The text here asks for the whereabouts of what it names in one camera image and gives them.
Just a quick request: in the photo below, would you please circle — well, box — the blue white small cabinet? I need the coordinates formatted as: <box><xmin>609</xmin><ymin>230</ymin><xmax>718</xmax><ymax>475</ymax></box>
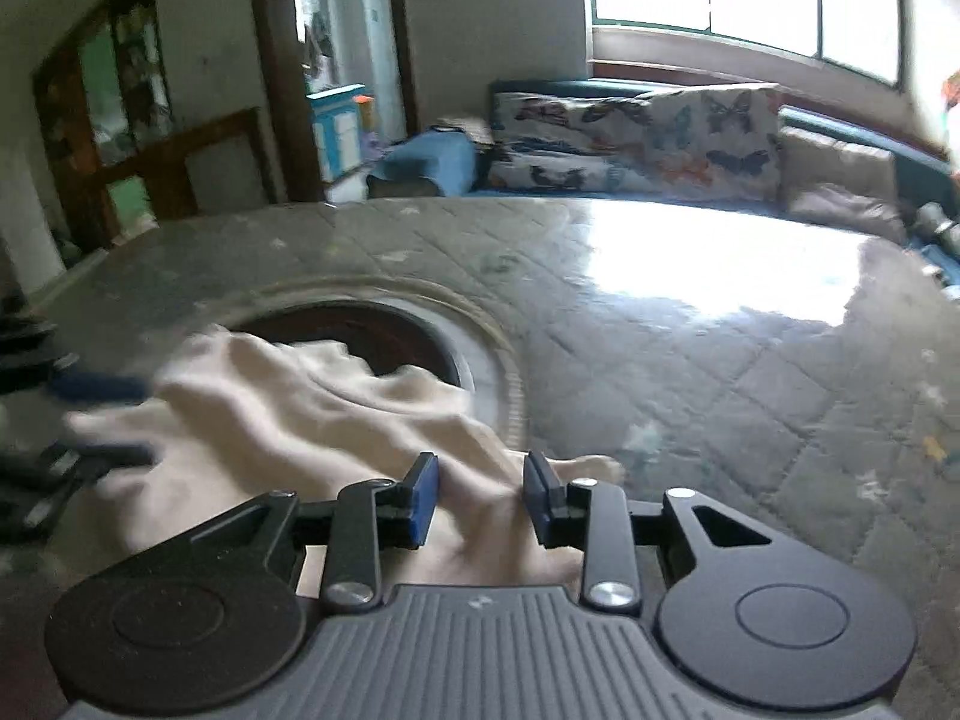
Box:
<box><xmin>308</xmin><ymin>83</ymin><xmax>366</xmax><ymax>184</ymax></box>

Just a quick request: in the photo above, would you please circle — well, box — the butterfly print cushion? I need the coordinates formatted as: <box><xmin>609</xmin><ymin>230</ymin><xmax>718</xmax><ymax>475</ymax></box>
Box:
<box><xmin>487</xmin><ymin>93</ymin><xmax>658</xmax><ymax>195</ymax></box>
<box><xmin>643</xmin><ymin>83</ymin><xmax>781</xmax><ymax>202</ymax></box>

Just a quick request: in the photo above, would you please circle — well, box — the grey metal thermos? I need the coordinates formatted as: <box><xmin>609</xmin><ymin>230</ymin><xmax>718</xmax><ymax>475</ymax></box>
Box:
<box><xmin>913</xmin><ymin>203</ymin><xmax>960</xmax><ymax>260</ymax></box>

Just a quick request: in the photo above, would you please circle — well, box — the colourful wall decoration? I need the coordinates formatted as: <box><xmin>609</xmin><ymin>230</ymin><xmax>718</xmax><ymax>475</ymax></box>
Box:
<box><xmin>940</xmin><ymin>71</ymin><xmax>960</xmax><ymax>127</ymax></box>

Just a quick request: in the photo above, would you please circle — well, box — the blue sofa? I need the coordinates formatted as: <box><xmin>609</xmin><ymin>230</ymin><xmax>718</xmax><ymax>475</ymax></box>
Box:
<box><xmin>366</xmin><ymin>78</ymin><xmax>958</xmax><ymax>288</ymax></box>

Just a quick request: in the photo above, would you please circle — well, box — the dark wooden cabinet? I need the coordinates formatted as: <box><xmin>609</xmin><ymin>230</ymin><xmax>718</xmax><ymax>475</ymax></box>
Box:
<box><xmin>32</xmin><ymin>0</ymin><xmax>277</xmax><ymax>254</ymax></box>

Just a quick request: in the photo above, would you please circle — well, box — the round black induction cooktop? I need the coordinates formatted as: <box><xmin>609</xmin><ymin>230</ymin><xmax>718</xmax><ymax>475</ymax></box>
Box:
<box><xmin>231</xmin><ymin>298</ymin><xmax>473</xmax><ymax>392</ymax></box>

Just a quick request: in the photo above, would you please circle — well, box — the cream beige garment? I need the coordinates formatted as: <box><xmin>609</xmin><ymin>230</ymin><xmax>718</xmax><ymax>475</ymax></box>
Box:
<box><xmin>47</xmin><ymin>327</ymin><xmax>581</xmax><ymax>589</ymax></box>

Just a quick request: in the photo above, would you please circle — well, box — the right butterfly print cushion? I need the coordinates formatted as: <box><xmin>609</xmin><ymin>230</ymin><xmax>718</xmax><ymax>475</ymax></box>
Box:
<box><xmin>643</xmin><ymin>83</ymin><xmax>781</xmax><ymax>202</ymax></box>

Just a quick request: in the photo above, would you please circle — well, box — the left butterfly print cushion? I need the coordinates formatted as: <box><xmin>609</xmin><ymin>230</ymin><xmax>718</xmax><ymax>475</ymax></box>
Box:
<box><xmin>487</xmin><ymin>93</ymin><xmax>658</xmax><ymax>195</ymax></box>

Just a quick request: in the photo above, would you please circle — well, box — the beige plain cushion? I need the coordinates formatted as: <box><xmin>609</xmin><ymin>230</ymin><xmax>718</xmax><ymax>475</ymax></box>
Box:
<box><xmin>779</xmin><ymin>127</ymin><xmax>907</xmax><ymax>245</ymax></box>

